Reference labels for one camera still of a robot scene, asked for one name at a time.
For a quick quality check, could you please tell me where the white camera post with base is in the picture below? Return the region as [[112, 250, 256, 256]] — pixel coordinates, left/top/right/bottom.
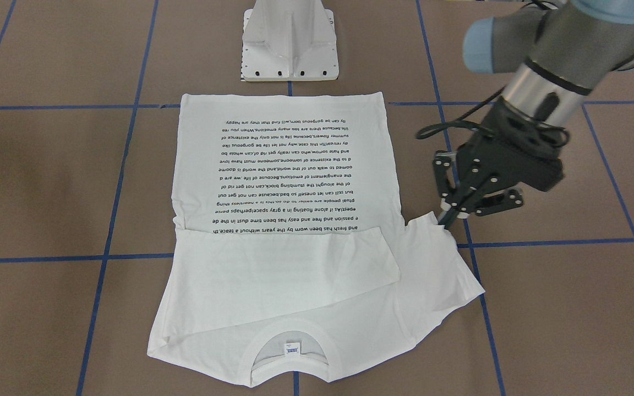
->
[[240, 1, 340, 82]]

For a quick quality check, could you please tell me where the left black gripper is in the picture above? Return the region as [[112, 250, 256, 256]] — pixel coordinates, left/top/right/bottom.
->
[[433, 98, 565, 229]]

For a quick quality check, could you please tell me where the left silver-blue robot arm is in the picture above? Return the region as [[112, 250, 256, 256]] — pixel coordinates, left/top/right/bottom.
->
[[416, 1, 634, 228]]

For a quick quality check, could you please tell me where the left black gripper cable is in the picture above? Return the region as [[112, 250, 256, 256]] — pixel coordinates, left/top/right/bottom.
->
[[416, 88, 571, 145]]

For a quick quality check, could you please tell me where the white long-sleeve printed shirt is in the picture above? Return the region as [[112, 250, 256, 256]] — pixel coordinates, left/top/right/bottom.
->
[[147, 92, 484, 388]]

